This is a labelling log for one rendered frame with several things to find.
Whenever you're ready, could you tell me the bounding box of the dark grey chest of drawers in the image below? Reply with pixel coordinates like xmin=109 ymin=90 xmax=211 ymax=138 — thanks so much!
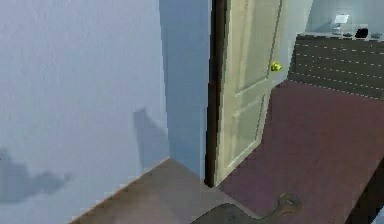
xmin=287 ymin=31 xmax=384 ymax=101

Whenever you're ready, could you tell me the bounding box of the cream panelled room door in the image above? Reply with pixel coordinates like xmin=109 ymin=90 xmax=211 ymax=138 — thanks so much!
xmin=213 ymin=0 xmax=290 ymax=188

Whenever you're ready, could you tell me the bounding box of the small black object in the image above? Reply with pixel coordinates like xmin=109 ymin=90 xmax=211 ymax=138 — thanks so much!
xmin=354 ymin=27 xmax=370 ymax=39

